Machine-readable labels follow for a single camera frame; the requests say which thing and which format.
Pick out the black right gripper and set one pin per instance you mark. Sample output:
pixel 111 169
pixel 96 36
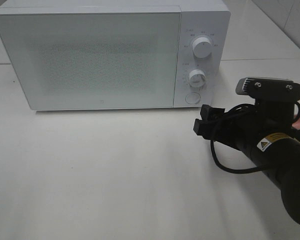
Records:
pixel 244 123

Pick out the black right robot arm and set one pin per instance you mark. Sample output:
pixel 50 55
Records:
pixel 271 145

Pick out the round white door button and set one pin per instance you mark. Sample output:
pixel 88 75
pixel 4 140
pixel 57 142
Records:
pixel 193 98

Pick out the white lower microwave knob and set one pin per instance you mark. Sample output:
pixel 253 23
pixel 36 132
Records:
pixel 197 78

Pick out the white microwave knob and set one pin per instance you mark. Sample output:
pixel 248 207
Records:
pixel 202 47
pixel 197 78

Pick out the white upper microwave knob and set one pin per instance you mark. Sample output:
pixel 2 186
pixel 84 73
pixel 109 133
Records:
pixel 202 47

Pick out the white microwave oven body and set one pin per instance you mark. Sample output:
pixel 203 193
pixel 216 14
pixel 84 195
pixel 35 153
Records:
pixel 208 18

